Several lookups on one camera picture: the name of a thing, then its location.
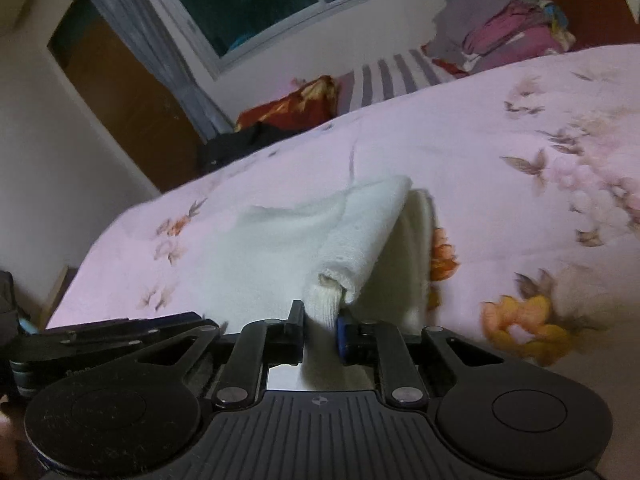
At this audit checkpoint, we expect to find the grey left curtain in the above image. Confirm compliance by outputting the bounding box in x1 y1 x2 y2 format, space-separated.
90 0 232 141

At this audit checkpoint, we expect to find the black cloth bundle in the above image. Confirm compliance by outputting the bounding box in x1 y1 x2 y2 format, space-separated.
196 122 303 176

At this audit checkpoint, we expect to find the pink floral bed blanket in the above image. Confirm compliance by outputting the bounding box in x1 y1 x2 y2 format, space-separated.
50 44 639 479

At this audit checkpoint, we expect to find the brown wooden door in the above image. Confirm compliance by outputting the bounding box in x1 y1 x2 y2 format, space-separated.
48 0 203 192

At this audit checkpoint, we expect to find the grey white striped sheet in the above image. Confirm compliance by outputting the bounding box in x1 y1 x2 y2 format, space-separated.
336 49 454 115

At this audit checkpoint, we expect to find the white knitted garment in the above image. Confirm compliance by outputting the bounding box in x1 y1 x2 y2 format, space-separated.
192 177 435 391

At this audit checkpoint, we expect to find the stack of folded clothes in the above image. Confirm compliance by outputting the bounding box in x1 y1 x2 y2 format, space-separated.
422 0 576 78

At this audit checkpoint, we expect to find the red orange patterned pillow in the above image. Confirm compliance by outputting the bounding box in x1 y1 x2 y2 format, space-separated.
234 75 340 131

